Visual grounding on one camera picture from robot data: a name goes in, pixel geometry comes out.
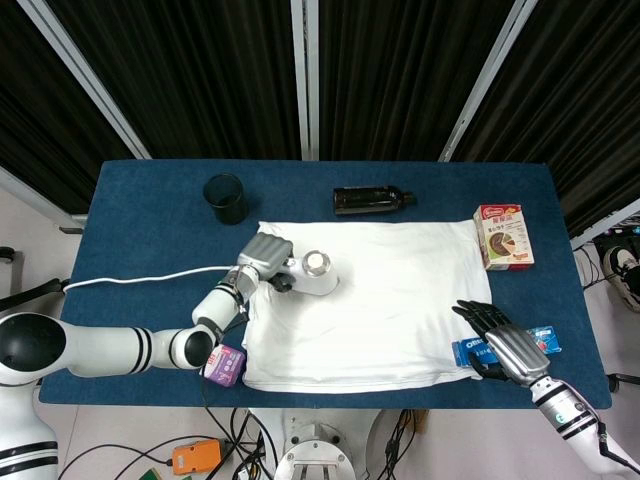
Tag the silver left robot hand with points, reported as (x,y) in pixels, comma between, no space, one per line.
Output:
(265,252)

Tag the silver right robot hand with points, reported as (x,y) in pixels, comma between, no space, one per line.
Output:
(515,347)

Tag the white handheld garment steamer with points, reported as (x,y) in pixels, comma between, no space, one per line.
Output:
(315,277)

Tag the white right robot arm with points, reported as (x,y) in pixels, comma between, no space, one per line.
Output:
(575,415)

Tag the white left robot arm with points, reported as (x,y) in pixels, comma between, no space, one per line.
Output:
(100,347)

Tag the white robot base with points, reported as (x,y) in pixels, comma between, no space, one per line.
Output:
(312,445)

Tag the white shirt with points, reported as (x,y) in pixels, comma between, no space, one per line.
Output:
(380,310)

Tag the blue cookie pack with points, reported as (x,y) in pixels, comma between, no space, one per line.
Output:
(467,350)

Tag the dark translucent cup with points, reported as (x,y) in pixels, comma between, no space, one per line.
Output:
(225,200)

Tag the cereal carton box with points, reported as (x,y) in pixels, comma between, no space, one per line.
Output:
(505,240)

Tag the dark brown plastic bottle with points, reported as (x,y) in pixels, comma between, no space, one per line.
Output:
(367,201)

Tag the blue table cover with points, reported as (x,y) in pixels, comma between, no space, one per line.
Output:
(150,235)

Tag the purple tissue pack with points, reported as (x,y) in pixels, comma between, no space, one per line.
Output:
(225,367)

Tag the white sneaker shoe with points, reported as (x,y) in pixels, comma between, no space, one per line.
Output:
(622,272)

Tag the black pleated curtain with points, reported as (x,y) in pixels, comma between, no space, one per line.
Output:
(400,75)
(585,100)
(200,75)
(35,125)

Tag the orange control box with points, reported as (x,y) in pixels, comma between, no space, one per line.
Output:
(196,457)

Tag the white frame post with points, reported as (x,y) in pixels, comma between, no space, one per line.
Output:
(85,75)
(305,80)
(487,80)

